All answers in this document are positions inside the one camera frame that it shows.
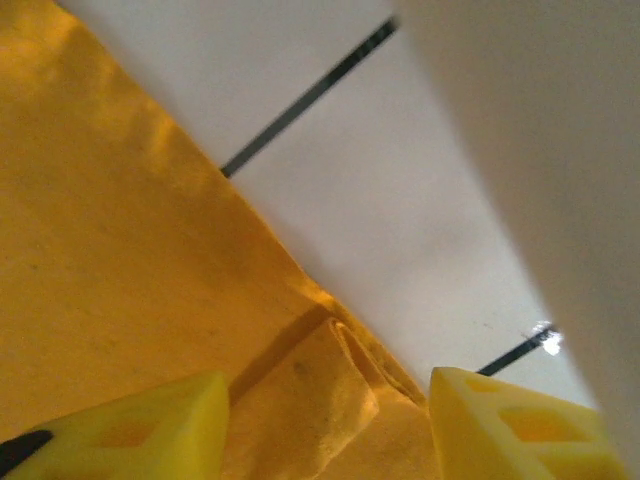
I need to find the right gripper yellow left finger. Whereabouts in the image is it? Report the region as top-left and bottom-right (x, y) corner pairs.
(0, 369), (232, 480)

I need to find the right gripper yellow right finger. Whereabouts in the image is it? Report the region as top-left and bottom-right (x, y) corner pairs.
(428, 366), (632, 480)

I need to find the yellow t-shirt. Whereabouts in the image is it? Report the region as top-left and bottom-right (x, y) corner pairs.
(0, 0), (442, 480)

